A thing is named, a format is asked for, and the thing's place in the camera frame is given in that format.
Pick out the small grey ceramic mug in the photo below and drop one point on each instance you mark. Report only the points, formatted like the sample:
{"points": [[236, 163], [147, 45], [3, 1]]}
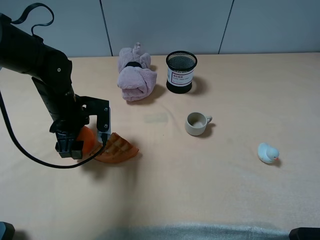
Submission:
{"points": [[196, 123]]}

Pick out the white rubber duck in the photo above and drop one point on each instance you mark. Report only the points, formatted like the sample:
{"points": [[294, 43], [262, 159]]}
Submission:
{"points": [[267, 153]]}

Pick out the black mesh pen cup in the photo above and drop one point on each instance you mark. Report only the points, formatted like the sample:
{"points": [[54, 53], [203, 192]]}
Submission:
{"points": [[180, 71]]}

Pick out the pink folded towel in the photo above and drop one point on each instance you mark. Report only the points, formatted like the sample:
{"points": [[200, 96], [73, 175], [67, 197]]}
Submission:
{"points": [[136, 79]]}

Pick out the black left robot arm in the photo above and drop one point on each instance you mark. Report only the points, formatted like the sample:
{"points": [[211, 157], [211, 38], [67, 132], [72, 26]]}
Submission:
{"points": [[50, 71]]}

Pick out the black corner object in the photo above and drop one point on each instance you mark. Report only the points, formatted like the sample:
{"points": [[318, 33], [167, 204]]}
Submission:
{"points": [[7, 231], [305, 233]]}

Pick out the orange mandarin fruit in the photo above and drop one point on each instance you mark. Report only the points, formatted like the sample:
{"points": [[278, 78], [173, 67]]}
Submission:
{"points": [[88, 137]]}

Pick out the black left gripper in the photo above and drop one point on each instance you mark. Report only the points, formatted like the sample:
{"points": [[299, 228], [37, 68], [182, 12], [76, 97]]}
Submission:
{"points": [[66, 132]]}

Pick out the black left corner object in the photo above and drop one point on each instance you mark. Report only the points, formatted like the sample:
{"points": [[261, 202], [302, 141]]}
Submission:
{"points": [[7, 231]]}

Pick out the black right corner object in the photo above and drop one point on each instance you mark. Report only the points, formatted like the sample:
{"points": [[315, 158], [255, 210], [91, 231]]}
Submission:
{"points": [[305, 233]]}

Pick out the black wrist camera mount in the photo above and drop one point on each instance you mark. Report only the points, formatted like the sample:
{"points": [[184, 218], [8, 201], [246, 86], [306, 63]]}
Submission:
{"points": [[90, 106]]}

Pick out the brown waffle wedge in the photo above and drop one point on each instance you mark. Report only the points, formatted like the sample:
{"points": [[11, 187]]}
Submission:
{"points": [[117, 149]]}

